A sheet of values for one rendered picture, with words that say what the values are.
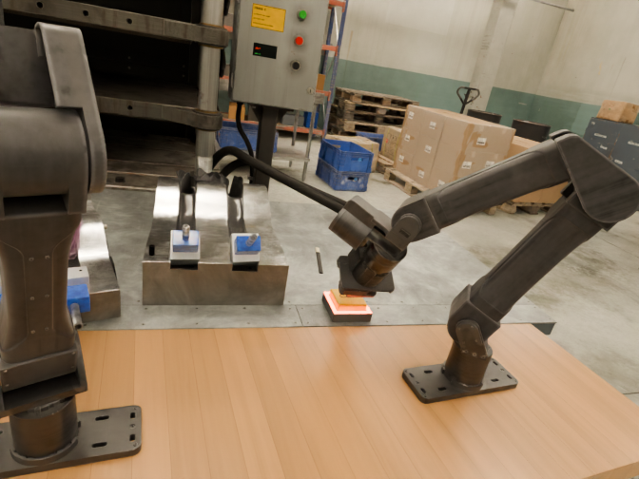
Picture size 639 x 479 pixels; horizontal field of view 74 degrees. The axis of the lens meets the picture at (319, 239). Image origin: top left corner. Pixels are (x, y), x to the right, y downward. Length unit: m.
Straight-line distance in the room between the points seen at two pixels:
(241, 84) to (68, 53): 1.23
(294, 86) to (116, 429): 1.27
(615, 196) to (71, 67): 0.58
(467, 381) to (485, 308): 0.14
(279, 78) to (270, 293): 0.94
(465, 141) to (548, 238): 3.87
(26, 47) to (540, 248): 0.61
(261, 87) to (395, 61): 6.65
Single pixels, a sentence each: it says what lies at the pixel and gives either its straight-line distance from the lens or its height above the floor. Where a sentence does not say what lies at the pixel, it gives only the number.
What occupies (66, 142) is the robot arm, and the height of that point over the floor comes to 1.18.
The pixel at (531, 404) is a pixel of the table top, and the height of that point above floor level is 0.80.
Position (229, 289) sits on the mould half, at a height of 0.84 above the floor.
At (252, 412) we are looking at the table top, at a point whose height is 0.80.
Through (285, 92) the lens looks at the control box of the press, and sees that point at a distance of 1.61.
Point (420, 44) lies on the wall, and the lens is 8.35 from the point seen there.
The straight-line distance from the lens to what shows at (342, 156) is 4.50.
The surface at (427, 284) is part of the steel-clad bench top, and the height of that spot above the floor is 0.80.
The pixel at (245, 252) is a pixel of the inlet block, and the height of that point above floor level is 0.92.
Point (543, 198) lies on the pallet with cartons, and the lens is 5.62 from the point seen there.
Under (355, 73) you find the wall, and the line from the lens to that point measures 7.89.
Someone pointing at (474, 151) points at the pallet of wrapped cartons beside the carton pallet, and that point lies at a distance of 4.59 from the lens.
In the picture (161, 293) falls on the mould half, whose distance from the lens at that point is 0.82.
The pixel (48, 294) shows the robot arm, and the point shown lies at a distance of 0.44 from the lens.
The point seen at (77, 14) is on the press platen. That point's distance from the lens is 1.55.
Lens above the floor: 1.26
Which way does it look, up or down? 23 degrees down
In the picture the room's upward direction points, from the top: 10 degrees clockwise
